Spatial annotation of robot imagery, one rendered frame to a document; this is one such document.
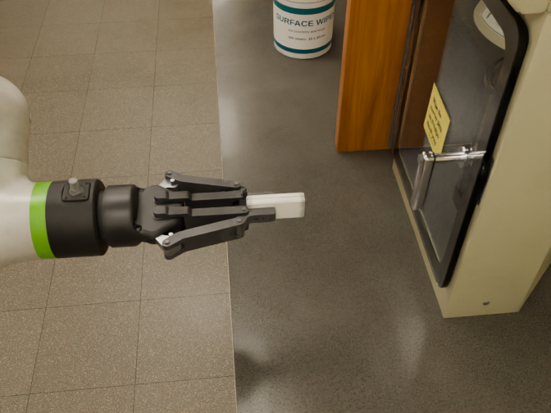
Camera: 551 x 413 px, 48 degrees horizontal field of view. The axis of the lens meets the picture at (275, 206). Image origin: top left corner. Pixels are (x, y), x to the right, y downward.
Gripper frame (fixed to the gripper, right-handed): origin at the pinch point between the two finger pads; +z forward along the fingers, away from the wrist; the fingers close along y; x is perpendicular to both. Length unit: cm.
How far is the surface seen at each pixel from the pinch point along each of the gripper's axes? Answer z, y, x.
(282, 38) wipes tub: 8, 65, 17
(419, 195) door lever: 17.6, -0.5, -0.9
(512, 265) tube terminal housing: 30.5, -5.1, 8.6
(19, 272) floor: -79, 86, 116
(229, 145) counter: -4.8, 35.6, 20.5
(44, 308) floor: -67, 70, 116
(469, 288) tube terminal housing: 25.8, -5.2, 12.8
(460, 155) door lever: 21.6, 0.0, -6.7
